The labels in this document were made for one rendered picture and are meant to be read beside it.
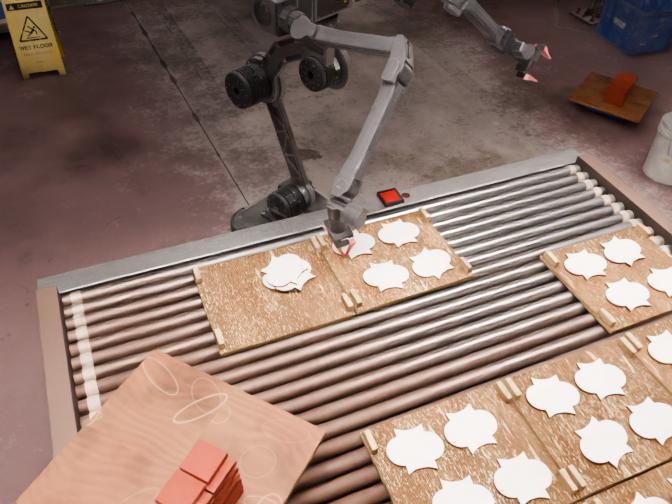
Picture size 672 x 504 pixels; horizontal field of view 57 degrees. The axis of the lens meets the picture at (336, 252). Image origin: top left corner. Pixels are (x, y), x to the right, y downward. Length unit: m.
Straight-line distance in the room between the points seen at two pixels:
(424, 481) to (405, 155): 2.86
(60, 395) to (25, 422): 1.20
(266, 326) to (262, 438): 0.43
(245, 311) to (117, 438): 0.54
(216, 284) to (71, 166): 2.41
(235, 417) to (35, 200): 2.71
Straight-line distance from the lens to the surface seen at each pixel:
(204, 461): 1.30
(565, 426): 1.77
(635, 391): 1.91
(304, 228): 2.16
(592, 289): 2.12
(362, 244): 2.06
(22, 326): 3.33
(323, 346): 1.81
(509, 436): 1.70
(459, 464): 1.63
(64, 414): 1.75
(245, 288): 1.94
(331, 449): 1.63
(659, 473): 1.80
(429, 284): 1.98
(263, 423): 1.53
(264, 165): 4.01
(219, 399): 1.57
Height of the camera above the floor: 2.35
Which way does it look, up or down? 44 degrees down
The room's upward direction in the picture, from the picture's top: 3 degrees clockwise
